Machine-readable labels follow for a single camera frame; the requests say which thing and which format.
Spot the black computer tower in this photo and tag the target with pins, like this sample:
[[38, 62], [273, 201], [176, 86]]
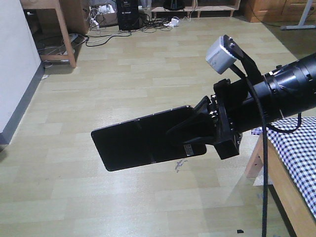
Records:
[[128, 15]]

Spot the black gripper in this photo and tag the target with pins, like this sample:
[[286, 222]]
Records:
[[237, 112]]

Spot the white standing desk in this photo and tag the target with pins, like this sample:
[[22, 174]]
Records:
[[301, 25]]

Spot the wooden cabinet with drawers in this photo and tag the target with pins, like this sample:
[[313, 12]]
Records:
[[272, 10]]

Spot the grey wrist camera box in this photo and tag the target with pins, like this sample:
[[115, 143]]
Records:
[[218, 57]]

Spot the white power strip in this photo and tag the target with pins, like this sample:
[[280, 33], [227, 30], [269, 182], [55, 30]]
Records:
[[173, 23]]

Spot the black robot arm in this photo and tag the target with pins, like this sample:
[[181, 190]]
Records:
[[283, 92]]

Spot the wooden open shelf unit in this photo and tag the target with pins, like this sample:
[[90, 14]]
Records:
[[190, 6]]

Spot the black white checkered bed sheet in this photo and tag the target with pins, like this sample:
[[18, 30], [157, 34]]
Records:
[[297, 151]]

